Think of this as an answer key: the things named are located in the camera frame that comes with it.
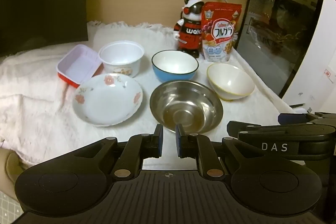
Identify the white microwave oven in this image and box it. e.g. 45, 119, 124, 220
235, 0, 335, 108

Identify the floral white plate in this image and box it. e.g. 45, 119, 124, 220
72, 73, 143, 127

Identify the red granola bag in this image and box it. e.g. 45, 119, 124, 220
201, 2, 242, 63

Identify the stainless steel bowl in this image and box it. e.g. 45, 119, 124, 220
150, 80, 223, 134

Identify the beige chair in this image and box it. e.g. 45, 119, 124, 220
0, 148, 29, 201

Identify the panda robot figurine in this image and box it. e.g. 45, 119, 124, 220
174, 0, 205, 59

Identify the blue enamel bowl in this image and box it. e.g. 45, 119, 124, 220
151, 50, 199, 83

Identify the black monitor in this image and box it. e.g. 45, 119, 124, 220
0, 0, 88, 56

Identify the red rectangular tray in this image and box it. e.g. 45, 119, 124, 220
56, 44, 102, 88

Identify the white yellow-rimmed bowl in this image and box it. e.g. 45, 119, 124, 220
207, 63, 255, 101

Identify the white foam cup bowl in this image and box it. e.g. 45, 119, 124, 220
98, 40, 145, 77

